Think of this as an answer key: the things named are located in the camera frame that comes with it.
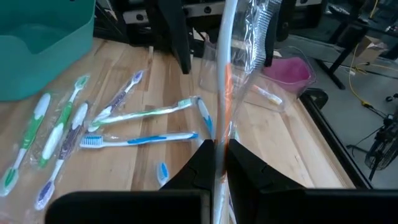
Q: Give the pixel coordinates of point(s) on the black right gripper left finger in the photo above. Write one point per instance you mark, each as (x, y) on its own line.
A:
(186, 205)

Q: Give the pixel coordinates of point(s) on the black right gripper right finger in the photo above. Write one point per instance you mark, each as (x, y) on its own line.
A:
(264, 205)

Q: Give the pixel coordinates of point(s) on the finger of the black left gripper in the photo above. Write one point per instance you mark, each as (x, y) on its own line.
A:
(175, 34)
(273, 31)

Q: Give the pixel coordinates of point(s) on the pink paper sheet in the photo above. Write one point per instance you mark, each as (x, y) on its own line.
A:
(287, 73)

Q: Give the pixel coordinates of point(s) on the clear plastic bin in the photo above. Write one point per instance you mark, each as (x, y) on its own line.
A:
(306, 77)

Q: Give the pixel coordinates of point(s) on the black table clamp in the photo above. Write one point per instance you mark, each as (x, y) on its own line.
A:
(320, 95)

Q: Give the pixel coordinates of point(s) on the purple toothbrush in wrapper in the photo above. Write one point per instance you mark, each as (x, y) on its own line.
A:
(119, 98)
(70, 140)

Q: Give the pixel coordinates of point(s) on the brown cardboard box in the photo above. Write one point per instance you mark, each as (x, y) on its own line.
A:
(370, 48)

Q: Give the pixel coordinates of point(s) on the teal plastic basket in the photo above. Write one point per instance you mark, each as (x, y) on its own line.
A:
(46, 46)

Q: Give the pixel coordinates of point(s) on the black floor fan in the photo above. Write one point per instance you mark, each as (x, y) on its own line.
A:
(385, 149)

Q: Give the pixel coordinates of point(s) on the black desk frame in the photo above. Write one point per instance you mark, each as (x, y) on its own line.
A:
(342, 59)

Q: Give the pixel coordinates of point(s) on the black aluminium rig frame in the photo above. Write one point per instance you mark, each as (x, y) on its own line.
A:
(339, 146)

